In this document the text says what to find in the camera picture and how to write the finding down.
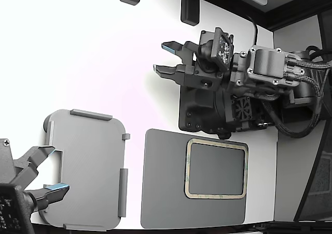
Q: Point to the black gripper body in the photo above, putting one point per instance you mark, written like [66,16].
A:
[207,82]

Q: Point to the gray gripper finger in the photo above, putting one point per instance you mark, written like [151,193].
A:
[52,195]
[39,153]

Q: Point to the gray gripper body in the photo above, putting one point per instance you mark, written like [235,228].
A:
[7,171]

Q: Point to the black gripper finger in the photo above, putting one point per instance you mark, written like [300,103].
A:
[179,48]
[168,71]

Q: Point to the beige rectangular adhesive frame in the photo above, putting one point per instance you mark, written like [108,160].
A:
[215,195]

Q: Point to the light gray holder plate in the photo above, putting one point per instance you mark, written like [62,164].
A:
[90,166]

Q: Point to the dark gray mat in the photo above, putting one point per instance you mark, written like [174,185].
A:
[163,179]

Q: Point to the wrist camera with circuit board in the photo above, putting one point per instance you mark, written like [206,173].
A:
[223,49]

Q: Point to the camera module on gray mount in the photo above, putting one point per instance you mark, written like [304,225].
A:
[7,210]

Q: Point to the black bracket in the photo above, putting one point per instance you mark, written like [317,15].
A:
[190,8]

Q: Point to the black enclosure frame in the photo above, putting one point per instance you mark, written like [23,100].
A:
[246,8]

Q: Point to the black edge rail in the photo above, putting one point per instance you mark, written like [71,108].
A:
[298,228]

